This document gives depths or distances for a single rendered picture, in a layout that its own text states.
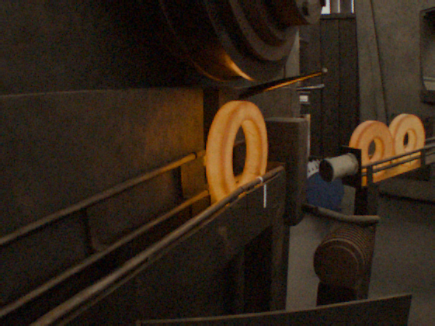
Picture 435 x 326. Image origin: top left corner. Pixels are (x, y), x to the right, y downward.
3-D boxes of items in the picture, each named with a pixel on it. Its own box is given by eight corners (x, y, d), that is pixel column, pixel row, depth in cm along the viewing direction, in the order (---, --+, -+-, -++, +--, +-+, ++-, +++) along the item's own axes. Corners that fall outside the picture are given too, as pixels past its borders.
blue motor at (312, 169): (300, 219, 276) (301, 168, 269) (296, 197, 331) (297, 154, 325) (344, 219, 271) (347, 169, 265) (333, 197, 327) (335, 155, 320)
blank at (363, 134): (346, 125, 105) (355, 126, 102) (384, 117, 112) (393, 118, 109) (348, 182, 109) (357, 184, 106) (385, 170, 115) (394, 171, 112)
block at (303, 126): (252, 222, 97) (253, 119, 92) (266, 213, 104) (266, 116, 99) (297, 228, 92) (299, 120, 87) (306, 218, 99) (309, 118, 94)
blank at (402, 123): (384, 117, 112) (393, 118, 109) (415, 111, 118) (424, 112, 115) (385, 170, 115) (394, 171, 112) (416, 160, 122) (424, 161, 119)
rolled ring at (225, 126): (268, 100, 79) (252, 100, 81) (222, 103, 63) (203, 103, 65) (267, 194, 82) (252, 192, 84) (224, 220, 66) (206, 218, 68)
